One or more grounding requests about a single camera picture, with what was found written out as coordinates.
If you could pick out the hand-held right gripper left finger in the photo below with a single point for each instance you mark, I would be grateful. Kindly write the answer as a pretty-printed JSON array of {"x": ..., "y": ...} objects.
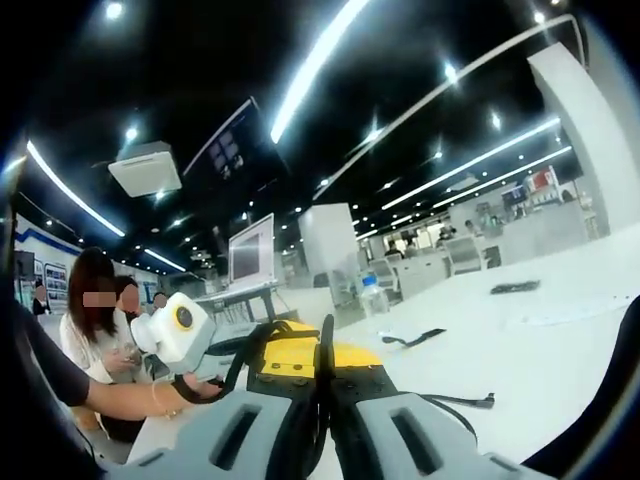
[{"x": 210, "y": 440}]

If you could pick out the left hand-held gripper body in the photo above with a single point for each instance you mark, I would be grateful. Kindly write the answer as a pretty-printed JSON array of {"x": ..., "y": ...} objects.
[{"x": 185, "y": 345}]

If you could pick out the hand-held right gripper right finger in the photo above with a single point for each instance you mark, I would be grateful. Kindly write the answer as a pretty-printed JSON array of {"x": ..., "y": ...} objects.
[{"x": 452, "y": 445}]

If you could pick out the computer monitor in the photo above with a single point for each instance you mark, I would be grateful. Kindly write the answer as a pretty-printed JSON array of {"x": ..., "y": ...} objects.
[{"x": 250, "y": 255}]

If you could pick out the clear water bottle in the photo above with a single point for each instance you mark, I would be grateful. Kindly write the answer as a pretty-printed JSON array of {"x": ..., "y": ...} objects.
[{"x": 375, "y": 300}]

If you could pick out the person's dark sleeve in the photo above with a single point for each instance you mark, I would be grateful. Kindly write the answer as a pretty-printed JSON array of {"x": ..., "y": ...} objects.
[{"x": 40, "y": 375}]

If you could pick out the white office chair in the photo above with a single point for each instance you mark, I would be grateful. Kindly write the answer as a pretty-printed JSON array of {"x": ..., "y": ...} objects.
[
  {"x": 465, "y": 252},
  {"x": 385, "y": 275}
]

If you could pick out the black flat object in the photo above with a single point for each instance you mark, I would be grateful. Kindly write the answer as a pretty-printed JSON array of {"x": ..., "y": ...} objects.
[{"x": 515, "y": 287}]

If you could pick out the white ceiling air conditioner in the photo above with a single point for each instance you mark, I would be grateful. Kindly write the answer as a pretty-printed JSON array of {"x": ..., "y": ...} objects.
[{"x": 145, "y": 170}]

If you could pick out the hanging ceiling screen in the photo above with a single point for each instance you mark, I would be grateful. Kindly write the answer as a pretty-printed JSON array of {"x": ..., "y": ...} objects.
[{"x": 235, "y": 145}]

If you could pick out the display shelf with red boxes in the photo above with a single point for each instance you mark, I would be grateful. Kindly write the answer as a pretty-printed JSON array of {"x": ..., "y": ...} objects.
[{"x": 542, "y": 192}]

